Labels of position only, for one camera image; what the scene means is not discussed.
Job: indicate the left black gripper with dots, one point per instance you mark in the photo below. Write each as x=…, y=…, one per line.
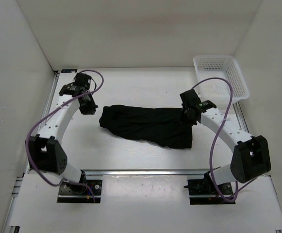
x=91, y=110

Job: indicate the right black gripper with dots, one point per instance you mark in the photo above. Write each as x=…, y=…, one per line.
x=191, y=123

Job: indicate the black shorts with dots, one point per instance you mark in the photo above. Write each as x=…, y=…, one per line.
x=161, y=126

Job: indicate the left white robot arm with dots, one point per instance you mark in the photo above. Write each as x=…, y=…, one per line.
x=43, y=143

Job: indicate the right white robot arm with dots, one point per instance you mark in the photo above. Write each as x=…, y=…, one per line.
x=250, y=154

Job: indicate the white perforated plastic basket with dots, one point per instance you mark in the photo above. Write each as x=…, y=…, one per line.
x=219, y=71

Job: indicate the dark label sticker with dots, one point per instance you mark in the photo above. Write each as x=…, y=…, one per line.
x=69, y=71

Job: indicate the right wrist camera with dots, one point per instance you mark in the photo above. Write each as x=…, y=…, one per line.
x=191, y=101

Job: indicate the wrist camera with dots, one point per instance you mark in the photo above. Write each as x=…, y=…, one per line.
x=191, y=101
x=80, y=84

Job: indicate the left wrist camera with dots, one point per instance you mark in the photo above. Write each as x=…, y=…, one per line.
x=80, y=84

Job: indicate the aluminium frame rail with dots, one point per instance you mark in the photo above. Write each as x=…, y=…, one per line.
x=139, y=172

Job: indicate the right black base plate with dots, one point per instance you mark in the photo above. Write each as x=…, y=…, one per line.
x=202, y=194

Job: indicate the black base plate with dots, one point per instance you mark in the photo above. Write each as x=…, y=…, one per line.
x=79, y=194
x=202, y=194

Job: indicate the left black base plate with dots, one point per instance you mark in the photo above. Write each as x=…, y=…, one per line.
x=79, y=194

